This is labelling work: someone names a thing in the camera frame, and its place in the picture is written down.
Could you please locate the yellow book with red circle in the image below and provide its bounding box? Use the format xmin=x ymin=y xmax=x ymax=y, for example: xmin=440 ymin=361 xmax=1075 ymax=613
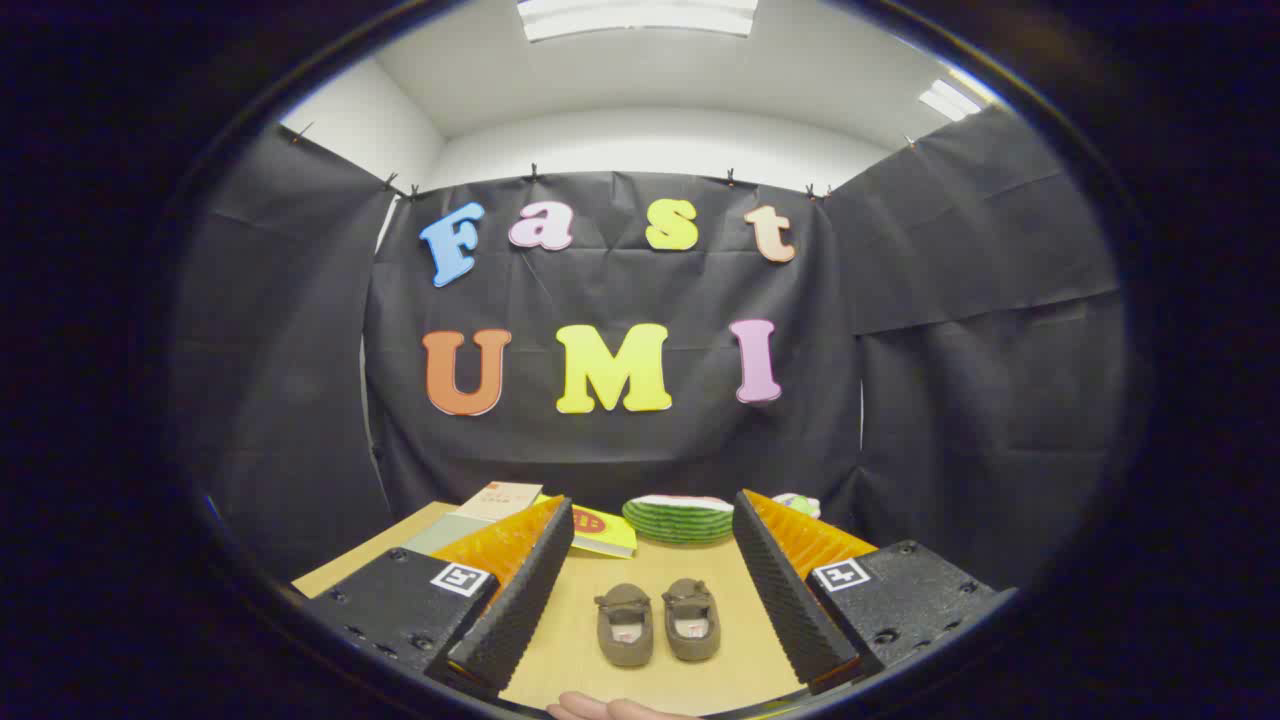
xmin=570 ymin=503 xmax=638 ymax=559

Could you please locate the beige book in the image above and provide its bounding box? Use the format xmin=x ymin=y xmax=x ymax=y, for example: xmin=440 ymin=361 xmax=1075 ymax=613
xmin=455 ymin=481 xmax=544 ymax=524

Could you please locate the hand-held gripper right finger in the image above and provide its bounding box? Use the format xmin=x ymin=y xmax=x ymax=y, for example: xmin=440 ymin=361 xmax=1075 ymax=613
xmin=732 ymin=488 xmax=1021 ymax=696

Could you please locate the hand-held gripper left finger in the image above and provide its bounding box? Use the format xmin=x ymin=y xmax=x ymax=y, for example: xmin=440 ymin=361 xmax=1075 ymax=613
xmin=300 ymin=495 xmax=576 ymax=701

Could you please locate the brown fuzzy shoe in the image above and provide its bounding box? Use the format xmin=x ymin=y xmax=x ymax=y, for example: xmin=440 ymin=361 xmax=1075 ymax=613
xmin=662 ymin=577 xmax=721 ymax=663
xmin=595 ymin=583 xmax=655 ymax=669

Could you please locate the ceiling light panel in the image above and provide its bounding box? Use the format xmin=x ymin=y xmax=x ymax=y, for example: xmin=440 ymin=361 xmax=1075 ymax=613
xmin=516 ymin=0 xmax=759 ymax=43
xmin=918 ymin=78 xmax=986 ymax=123

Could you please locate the watermelon slice plush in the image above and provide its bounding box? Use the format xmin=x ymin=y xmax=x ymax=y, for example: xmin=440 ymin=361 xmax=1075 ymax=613
xmin=622 ymin=493 xmax=738 ymax=546

